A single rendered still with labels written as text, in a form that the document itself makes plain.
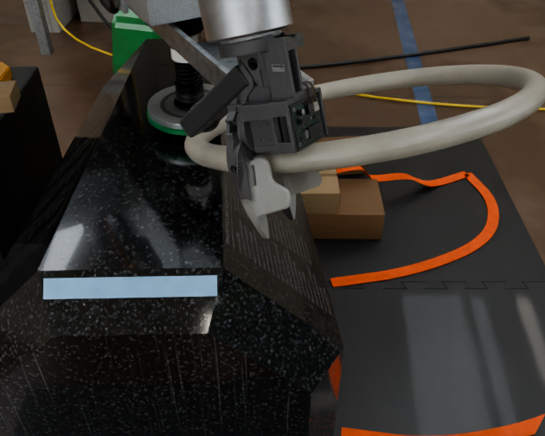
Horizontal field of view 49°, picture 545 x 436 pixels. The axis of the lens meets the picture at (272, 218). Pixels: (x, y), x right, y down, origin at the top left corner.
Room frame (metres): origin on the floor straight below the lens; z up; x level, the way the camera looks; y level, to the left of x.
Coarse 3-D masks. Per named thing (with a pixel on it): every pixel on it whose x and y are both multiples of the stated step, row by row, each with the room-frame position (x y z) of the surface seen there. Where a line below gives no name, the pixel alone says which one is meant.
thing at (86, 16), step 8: (80, 0) 4.13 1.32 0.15; (96, 0) 4.13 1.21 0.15; (80, 8) 4.13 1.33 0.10; (88, 8) 4.13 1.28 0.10; (104, 8) 4.12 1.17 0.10; (80, 16) 4.14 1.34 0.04; (88, 16) 4.13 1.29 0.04; (96, 16) 4.13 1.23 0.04; (104, 16) 4.12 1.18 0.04; (112, 16) 4.12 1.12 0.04
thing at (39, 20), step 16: (32, 0) 3.59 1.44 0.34; (32, 16) 3.59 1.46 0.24; (48, 32) 3.64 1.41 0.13; (48, 48) 3.59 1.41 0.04; (96, 48) 3.54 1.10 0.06; (448, 48) 3.64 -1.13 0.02; (464, 48) 3.67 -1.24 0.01; (320, 64) 3.41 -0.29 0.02; (336, 64) 3.42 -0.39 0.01; (368, 96) 3.01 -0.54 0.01
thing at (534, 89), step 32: (512, 96) 0.60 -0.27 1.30; (544, 96) 0.63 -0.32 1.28; (224, 128) 0.81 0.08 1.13; (416, 128) 0.53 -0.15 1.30; (448, 128) 0.53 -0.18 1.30; (480, 128) 0.54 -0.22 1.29; (224, 160) 0.57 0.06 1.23; (288, 160) 0.53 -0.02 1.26; (320, 160) 0.52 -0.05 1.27; (352, 160) 0.51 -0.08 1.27; (384, 160) 0.51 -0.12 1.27
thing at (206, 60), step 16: (112, 0) 1.45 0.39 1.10; (160, 32) 1.27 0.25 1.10; (176, 32) 1.18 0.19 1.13; (176, 48) 1.19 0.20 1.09; (192, 48) 1.11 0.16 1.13; (208, 48) 1.19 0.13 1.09; (192, 64) 1.12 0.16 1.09; (208, 64) 1.04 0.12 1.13; (224, 64) 1.11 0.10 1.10; (208, 80) 1.05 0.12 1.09; (304, 80) 0.96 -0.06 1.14
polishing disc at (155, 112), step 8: (168, 88) 1.39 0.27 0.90; (208, 88) 1.39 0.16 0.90; (152, 96) 1.35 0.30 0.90; (160, 96) 1.35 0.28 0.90; (168, 96) 1.35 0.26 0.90; (152, 104) 1.31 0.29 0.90; (160, 104) 1.31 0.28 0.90; (168, 104) 1.31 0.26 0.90; (152, 112) 1.27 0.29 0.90; (160, 112) 1.27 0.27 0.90; (168, 112) 1.27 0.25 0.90; (176, 112) 1.27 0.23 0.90; (184, 112) 1.27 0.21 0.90; (160, 120) 1.23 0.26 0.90; (168, 120) 1.23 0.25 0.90; (176, 120) 1.23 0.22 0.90; (176, 128) 1.21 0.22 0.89
